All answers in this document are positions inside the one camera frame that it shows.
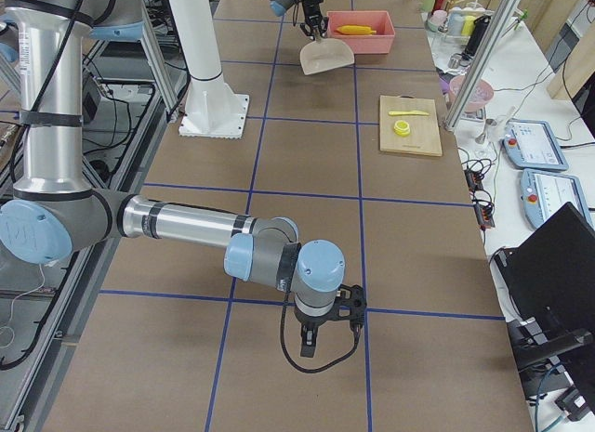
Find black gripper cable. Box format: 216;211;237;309
278;290;362;374

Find black bottle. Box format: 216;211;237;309
462;15;491;60

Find teach pendant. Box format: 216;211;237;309
502;119;569;172
520;168;593;229

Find yellow toy corn cob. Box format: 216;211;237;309
337;24;377;36

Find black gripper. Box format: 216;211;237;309
294;284;367;357
299;0;327;38

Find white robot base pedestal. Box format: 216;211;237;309
168;0;249;138

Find yellow plastic knife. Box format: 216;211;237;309
388;110;430;116

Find wooden cutting board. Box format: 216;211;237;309
379;96;443;157

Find pink bowl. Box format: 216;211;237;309
449;74;495;112

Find beige plastic dustpan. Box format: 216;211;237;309
299;37;354;75

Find black laptop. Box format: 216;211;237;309
494;203;594;338

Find yellow lemon slices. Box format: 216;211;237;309
392;120;411;137

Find upper teach pendant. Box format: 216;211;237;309
502;119;569;172

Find lower teach pendant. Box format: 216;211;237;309
520;168;593;229

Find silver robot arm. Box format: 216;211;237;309
1;0;366;358
270;0;328;40

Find pink plastic bin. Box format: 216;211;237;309
327;10;395;55

